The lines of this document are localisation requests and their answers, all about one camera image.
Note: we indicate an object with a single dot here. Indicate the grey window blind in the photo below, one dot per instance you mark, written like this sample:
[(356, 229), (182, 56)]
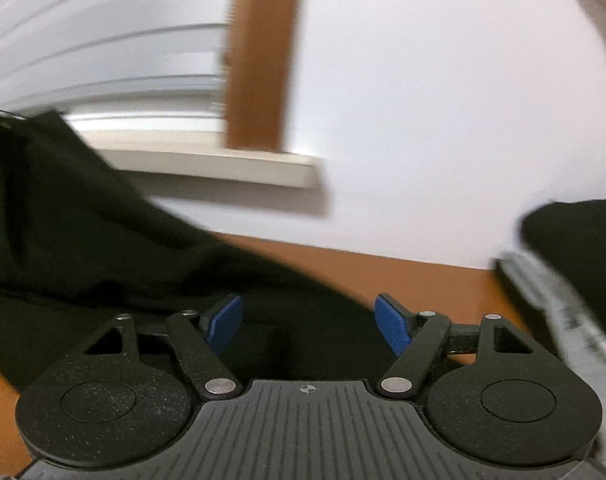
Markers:
[(108, 35)]

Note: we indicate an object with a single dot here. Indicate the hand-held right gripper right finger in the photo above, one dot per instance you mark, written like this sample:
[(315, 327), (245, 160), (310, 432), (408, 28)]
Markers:
[(392, 325)]

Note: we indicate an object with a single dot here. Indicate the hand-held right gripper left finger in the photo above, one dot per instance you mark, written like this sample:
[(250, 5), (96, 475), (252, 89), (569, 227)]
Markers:
[(225, 325)]

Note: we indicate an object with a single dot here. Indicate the black garment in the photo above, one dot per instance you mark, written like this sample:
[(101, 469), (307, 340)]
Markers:
[(83, 235)]

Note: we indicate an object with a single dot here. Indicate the dark folded cloth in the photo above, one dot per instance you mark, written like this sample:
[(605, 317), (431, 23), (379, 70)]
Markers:
[(578, 245)]

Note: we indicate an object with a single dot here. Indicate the wooden window frame post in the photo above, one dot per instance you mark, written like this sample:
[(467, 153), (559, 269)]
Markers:
[(263, 60)]

